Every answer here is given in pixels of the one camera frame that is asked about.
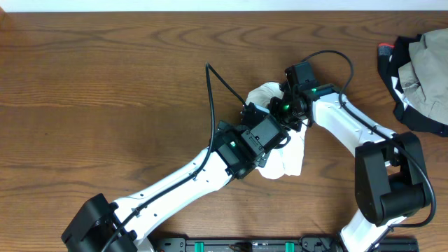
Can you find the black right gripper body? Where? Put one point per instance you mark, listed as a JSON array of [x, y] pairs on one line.
[[287, 113]]

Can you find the white t-shirt with black stripes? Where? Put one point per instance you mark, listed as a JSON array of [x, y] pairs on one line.
[[287, 160]]

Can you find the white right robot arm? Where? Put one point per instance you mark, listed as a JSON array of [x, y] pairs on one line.
[[391, 182]]

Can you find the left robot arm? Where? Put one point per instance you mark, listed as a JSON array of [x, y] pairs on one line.
[[125, 223]]

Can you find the black garment with red trim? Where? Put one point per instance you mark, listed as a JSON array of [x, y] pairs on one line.
[[390, 57]]

